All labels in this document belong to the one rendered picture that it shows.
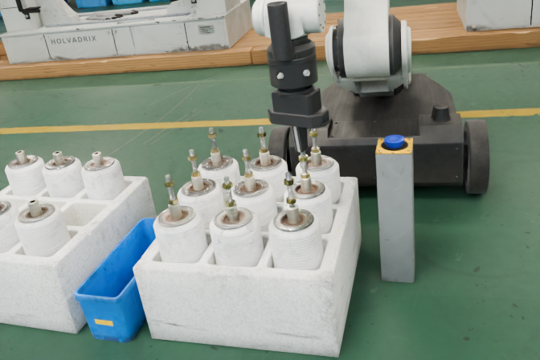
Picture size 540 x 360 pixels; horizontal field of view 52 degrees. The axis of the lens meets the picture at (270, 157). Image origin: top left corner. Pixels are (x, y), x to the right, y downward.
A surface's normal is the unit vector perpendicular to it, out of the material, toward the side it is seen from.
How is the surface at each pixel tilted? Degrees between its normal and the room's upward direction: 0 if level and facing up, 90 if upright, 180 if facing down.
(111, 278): 88
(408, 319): 0
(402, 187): 90
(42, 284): 90
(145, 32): 90
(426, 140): 46
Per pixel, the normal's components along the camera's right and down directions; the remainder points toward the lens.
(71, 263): 0.95, 0.02
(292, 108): -0.54, 0.41
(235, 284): -0.25, 0.43
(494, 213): -0.12, -0.90
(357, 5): -0.25, -0.18
